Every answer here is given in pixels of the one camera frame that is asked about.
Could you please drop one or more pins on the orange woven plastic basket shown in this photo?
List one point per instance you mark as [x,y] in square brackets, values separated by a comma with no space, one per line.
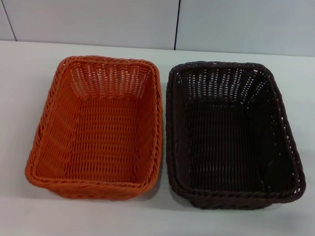
[106,136]

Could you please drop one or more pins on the dark brown woven plastic basket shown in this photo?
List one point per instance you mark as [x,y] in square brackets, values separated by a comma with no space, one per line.
[230,143]

